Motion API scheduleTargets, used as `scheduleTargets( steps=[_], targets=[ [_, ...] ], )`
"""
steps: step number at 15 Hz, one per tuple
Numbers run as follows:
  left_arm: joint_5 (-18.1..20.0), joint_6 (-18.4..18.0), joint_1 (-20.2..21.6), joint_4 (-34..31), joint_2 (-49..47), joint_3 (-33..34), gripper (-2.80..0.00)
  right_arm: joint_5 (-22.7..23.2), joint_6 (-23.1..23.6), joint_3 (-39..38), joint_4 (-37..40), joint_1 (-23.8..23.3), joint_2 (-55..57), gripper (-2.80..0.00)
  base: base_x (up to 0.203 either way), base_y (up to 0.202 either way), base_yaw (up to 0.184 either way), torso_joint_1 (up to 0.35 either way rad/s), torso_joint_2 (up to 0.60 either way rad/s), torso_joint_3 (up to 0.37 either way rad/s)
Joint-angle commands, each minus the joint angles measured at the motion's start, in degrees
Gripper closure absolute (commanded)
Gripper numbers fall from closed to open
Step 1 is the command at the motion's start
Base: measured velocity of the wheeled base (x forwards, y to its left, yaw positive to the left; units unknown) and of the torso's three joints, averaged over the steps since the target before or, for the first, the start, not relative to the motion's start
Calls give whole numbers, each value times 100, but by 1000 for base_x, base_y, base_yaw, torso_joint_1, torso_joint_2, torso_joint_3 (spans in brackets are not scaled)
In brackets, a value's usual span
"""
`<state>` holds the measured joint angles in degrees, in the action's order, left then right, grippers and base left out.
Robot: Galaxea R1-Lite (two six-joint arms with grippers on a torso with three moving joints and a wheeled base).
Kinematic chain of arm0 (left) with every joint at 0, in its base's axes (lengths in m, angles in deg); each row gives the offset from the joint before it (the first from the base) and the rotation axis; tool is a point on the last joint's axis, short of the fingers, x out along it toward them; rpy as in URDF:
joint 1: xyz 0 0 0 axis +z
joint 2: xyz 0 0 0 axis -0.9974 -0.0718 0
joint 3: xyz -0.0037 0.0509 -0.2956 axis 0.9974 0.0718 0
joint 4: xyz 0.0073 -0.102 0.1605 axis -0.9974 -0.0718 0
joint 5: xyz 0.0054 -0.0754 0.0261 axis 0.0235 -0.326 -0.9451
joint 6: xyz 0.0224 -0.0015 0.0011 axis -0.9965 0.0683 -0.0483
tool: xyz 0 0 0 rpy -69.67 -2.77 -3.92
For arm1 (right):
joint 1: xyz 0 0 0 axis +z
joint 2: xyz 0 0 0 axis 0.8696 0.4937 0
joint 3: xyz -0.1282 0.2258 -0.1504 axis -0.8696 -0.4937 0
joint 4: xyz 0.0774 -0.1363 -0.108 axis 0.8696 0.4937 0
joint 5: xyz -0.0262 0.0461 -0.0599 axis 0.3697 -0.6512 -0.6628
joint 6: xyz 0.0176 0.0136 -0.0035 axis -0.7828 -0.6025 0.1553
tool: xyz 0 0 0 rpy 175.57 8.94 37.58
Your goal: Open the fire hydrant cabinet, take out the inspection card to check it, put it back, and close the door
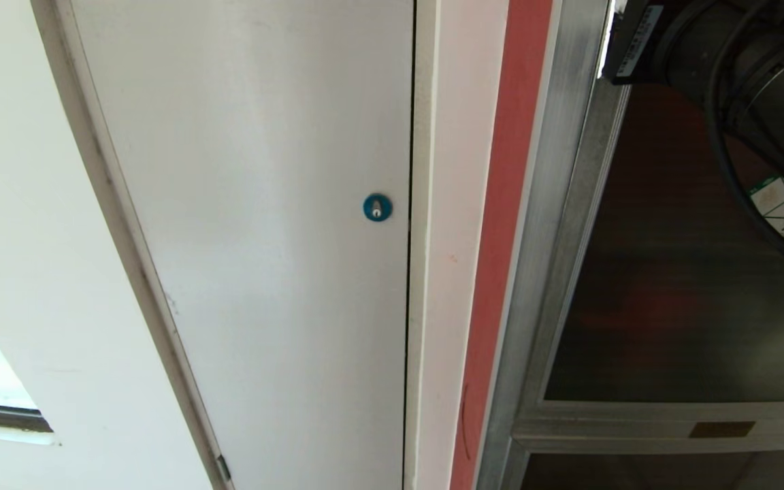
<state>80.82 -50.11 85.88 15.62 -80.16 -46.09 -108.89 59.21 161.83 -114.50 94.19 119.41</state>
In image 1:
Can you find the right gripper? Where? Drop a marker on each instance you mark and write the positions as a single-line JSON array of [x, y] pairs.
[[644, 47]]

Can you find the red fire hydrant cabinet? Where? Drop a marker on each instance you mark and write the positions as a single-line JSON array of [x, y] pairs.
[[501, 238]]

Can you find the metal door hinge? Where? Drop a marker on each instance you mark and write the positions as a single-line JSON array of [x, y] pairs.
[[222, 469]]

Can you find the small brass plate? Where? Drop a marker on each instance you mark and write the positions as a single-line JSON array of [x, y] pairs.
[[721, 429]]

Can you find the blue round door lock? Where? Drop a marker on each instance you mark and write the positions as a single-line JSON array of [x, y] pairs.
[[377, 207]]

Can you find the low glass cabinet panel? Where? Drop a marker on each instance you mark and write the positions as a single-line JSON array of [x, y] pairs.
[[671, 473]]

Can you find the white door frame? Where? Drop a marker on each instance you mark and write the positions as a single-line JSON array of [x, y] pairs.
[[456, 204]]

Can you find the white flush door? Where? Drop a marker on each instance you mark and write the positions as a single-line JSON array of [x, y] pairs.
[[256, 258]]

